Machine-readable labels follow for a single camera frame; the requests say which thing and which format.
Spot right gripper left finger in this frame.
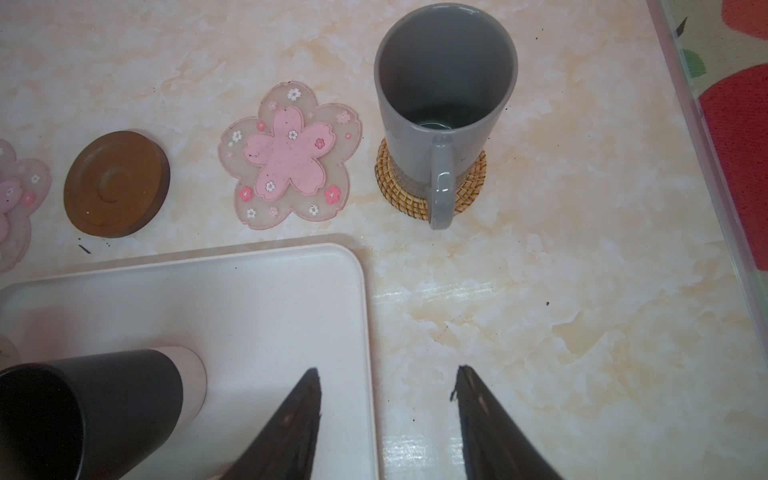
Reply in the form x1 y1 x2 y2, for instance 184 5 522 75
222 368 322 480

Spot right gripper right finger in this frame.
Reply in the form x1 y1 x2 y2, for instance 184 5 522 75
451 365 561 480

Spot woven rattan round coaster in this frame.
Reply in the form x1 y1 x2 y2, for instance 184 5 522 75
374 139 487 221

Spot pink flower coaster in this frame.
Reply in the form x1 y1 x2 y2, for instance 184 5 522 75
217 81 363 230
1 139 52 274

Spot brown wooden round coaster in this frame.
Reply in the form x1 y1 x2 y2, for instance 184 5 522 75
63 130 171 238

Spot grey mug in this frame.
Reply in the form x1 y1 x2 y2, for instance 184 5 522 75
374 3 519 230

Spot clear plastic tray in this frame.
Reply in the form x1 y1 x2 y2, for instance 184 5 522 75
1 244 379 479

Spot black mug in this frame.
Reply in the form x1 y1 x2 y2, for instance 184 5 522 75
1 347 207 479

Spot right aluminium corner post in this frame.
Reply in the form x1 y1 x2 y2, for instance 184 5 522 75
647 1 767 348

